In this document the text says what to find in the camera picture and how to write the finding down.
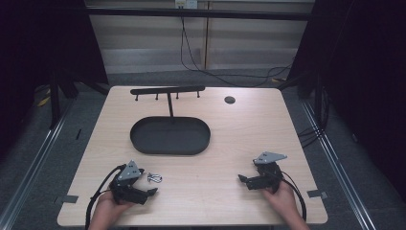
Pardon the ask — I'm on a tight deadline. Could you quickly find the person's left hand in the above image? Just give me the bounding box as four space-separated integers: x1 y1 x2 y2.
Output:
95 190 137 224

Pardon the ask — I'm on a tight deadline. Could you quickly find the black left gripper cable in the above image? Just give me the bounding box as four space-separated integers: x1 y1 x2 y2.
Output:
84 163 127 230

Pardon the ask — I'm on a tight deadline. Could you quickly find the grey tape strip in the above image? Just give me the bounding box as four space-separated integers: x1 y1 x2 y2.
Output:
53 194 79 205
306 189 329 199

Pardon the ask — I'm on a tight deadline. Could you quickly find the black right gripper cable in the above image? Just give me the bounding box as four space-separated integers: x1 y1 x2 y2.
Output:
281 171 308 222

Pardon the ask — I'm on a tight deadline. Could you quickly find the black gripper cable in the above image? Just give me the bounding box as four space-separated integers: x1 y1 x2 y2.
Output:
84 163 127 230
281 171 308 222

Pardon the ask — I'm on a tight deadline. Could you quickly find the yellow tape piece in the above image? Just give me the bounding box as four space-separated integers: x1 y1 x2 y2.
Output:
35 89 53 108

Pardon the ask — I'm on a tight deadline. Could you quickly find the silver key ring with keys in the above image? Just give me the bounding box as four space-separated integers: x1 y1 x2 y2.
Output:
147 172 164 184

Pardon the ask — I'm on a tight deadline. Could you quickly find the black metal stand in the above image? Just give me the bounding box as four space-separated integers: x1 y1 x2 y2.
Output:
47 71 111 130

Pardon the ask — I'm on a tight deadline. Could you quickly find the person's right hand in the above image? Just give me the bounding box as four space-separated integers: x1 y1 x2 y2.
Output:
260 180 300 219

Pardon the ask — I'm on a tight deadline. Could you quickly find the black hook stand with tray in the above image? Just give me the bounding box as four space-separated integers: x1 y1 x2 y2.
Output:
129 84 212 156

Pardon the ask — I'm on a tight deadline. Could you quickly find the dark curtain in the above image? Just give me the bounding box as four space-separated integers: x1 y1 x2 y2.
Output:
286 0 406 202
0 0 109 161

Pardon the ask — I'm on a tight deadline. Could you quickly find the white wall power outlet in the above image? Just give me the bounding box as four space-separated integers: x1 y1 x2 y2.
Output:
174 0 199 11

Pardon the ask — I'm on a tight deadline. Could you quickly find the metal floor rail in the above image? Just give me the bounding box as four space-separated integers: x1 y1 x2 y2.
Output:
0 99 76 230
300 99 379 230

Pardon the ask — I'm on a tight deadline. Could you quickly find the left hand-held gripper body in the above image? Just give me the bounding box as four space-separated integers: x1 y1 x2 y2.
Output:
109 159 148 206

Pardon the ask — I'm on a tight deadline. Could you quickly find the bundle of black floor cables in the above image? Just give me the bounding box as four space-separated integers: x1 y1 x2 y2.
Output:
297 85 331 149

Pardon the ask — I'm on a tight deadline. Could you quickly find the black horizontal frame bar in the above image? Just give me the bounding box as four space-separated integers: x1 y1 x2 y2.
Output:
85 7 314 22

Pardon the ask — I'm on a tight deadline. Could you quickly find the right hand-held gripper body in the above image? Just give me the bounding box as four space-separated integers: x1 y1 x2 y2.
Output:
247 150 288 195

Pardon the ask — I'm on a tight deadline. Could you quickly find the black wall cable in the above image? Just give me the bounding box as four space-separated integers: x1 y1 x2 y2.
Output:
179 15 295 88

